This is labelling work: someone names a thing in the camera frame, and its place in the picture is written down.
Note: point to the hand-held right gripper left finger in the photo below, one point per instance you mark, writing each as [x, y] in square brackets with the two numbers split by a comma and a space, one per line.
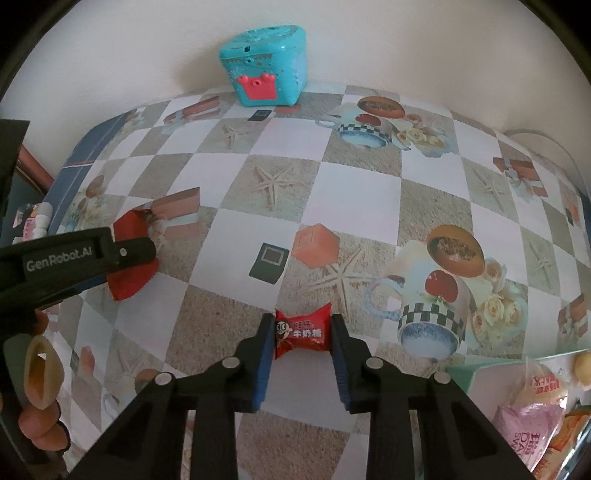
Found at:
[263, 369]

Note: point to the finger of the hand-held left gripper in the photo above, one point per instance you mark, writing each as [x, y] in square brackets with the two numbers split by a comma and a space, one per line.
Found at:
[134, 254]

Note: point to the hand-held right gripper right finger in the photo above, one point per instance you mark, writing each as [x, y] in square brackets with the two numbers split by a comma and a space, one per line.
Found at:
[341, 369]

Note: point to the red snack packet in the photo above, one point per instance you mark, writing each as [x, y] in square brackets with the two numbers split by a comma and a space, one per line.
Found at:
[129, 286]

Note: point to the red milk candy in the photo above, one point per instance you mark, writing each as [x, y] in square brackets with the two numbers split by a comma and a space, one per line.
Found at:
[300, 332]

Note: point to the white box with green rim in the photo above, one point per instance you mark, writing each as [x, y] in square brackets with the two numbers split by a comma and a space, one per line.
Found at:
[466, 376]

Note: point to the pink snack packet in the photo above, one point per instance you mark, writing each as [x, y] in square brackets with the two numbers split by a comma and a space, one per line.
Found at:
[526, 429]

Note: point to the clear red print bun packet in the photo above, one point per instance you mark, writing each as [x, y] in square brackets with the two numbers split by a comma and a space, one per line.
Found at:
[540, 385]

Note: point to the pale orange snack packet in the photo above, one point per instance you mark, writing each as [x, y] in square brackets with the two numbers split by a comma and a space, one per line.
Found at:
[568, 438]

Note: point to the person's left hand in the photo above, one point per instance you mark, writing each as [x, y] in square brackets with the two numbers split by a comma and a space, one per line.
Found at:
[44, 424]

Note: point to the pink candy packet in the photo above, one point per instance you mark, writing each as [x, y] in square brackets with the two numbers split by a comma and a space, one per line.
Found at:
[27, 217]

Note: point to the blue tablecloth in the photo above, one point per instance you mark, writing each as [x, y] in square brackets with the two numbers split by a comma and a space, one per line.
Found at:
[87, 147]

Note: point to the teal toy box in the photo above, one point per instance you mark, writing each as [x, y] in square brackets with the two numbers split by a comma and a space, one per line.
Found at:
[263, 60]

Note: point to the reddish brown rail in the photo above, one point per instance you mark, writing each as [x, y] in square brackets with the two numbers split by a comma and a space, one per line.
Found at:
[34, 168]

